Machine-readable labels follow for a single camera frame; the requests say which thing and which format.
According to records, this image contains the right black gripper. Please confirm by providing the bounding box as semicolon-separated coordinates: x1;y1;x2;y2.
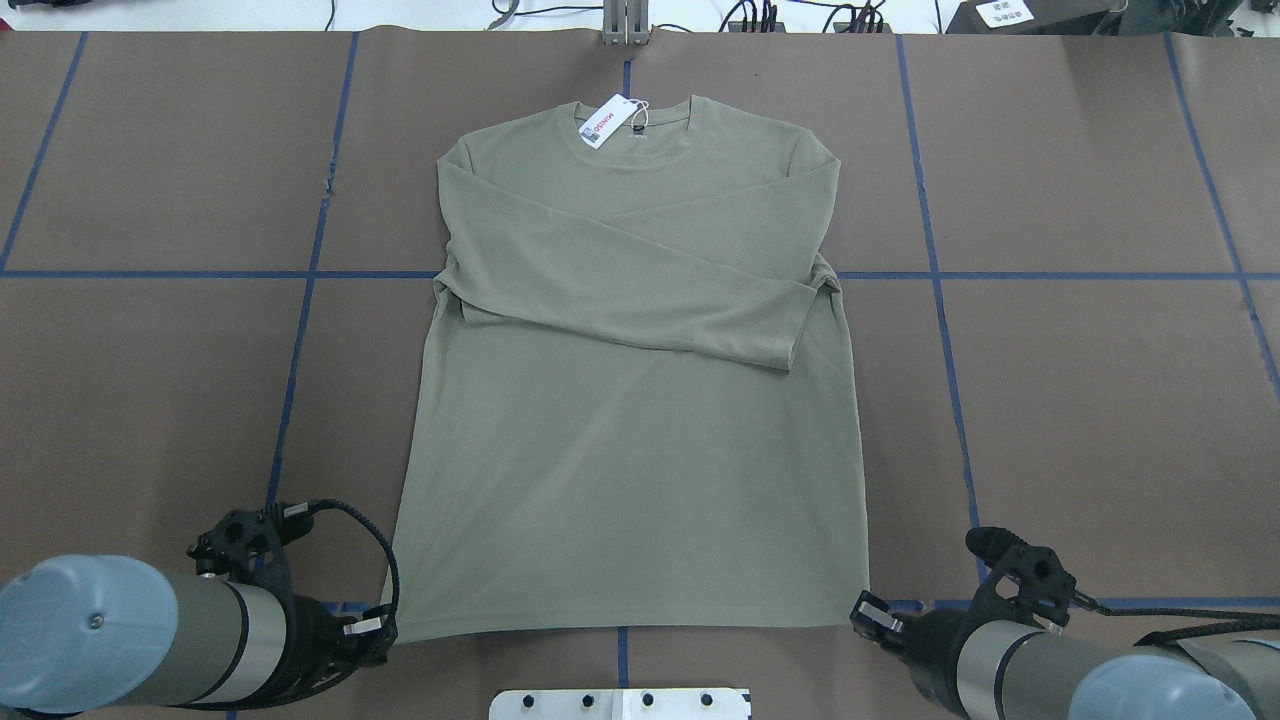
850;591;986;716

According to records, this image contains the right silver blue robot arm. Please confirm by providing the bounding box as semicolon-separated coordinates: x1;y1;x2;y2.
850;592;1279;719

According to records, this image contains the olive green long-sleeve shirt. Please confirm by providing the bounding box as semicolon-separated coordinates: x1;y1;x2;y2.
393;96;870;643

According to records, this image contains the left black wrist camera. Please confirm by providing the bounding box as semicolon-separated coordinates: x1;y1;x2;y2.
187;502;315;582

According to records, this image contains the white Miniso hang tag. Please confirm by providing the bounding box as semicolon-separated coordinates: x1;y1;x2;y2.
577;94;643;150

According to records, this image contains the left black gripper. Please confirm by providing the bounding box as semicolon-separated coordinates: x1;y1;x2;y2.
282;594;398;691

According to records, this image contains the aluminium frame post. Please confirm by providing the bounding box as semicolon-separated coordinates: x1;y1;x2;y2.
600;0;652;47

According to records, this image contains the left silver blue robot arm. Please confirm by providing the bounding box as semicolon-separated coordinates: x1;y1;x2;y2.
1;555;397;719

